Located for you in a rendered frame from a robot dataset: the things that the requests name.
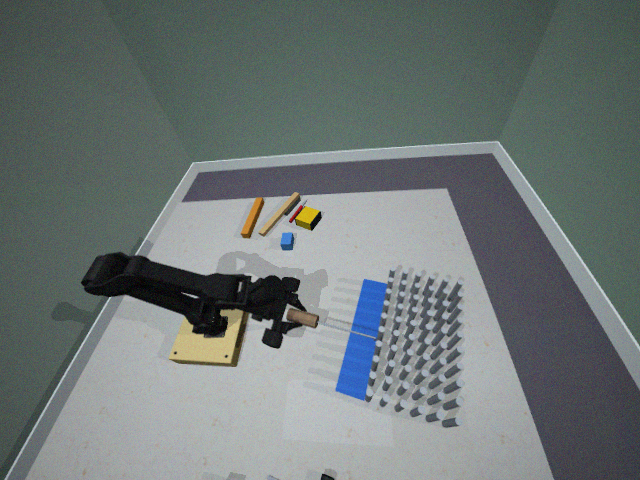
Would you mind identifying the blue flat strip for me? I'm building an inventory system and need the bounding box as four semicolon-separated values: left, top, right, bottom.
336;279;387;401

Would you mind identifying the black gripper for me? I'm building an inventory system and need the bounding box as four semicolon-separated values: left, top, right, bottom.
258;277;307;349

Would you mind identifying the orange flat bar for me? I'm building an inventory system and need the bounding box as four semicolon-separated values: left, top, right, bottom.
240;197;264;239

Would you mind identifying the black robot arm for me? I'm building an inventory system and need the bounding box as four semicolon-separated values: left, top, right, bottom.
81;252;284;338

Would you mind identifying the blue cube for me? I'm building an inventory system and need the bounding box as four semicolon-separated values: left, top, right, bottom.
280;233;294;251

